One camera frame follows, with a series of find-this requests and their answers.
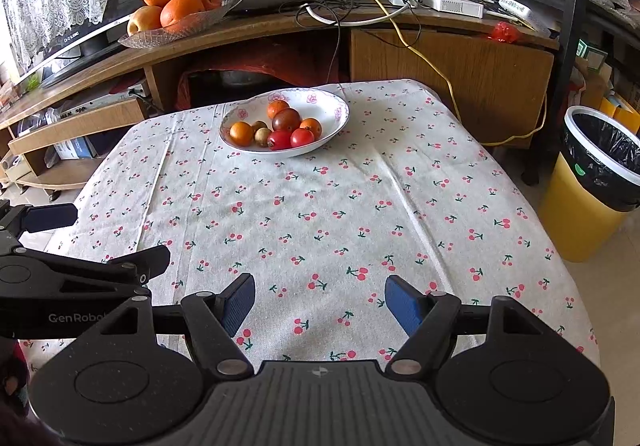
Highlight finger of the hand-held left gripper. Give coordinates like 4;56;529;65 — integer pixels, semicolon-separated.
30;246;172;299
0;203;79;255

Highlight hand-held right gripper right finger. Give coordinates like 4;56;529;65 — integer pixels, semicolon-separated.
385;275;538;375

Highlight white vented modem box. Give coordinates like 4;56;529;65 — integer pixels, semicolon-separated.
422;0;485;18

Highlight cherry print tablecloth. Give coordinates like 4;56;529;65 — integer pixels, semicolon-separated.
17;78;601;374

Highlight small red bag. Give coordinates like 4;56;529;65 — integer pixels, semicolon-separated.
492;21;521;43

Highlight red plastic bag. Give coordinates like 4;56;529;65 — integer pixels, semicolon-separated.
175;46;346;112

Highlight black trash bag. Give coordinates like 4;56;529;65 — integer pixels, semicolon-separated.
564;108;640;213

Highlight glass fruit bowl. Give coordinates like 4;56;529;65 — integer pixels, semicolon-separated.
117;0;233;50

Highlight white perforated modem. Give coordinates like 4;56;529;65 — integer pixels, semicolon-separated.
499;0;551;38

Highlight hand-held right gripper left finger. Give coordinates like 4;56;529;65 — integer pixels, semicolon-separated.
102;272;257;375

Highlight white cable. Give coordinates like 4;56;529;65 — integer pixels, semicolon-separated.
306;1;418;27

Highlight green white box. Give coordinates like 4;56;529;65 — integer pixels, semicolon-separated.
577;40;608;72

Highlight tangled black cables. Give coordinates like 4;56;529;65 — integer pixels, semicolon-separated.
295;0;416;87

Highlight black metal rack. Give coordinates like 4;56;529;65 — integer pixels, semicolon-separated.
500;0;640;187

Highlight yellow red apple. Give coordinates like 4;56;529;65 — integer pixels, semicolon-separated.
127;6;163;37

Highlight yellow folder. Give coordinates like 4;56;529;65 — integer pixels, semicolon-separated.
600;93;640;122

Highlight blue white box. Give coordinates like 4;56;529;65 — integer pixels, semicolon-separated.
52;136;98;159

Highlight silver set-top box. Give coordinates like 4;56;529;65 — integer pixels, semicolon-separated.
57;78;151;119

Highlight yellow cable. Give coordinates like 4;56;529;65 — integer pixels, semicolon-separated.
250;0;548;147

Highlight dark red plum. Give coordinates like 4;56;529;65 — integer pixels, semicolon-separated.
271;108;303;133

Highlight yellow trash bin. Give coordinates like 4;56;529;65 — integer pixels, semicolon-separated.
537;105;640;263

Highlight white floral plate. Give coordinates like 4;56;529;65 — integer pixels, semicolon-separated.
219;88;350;158

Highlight wooden TV cabinet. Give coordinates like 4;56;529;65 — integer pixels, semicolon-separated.
0;8;560;192

